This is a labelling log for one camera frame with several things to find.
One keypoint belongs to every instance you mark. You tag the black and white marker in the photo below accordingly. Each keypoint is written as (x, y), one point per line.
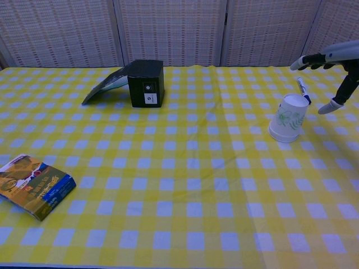
(303, 90)

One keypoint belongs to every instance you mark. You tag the white paper cup green print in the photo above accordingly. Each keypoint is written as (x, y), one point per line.
(289, 115)

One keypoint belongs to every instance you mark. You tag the yellow white checkered tablecloth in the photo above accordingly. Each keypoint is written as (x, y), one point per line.
(179, 173)

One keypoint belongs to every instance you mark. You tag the woven folding screen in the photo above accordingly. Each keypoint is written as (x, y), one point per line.
(174, 30)

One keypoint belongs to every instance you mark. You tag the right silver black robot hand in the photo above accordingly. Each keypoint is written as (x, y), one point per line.
(340, 51)

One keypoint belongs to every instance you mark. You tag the black cardboard box open lid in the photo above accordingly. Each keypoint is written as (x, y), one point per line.
(146, 84)

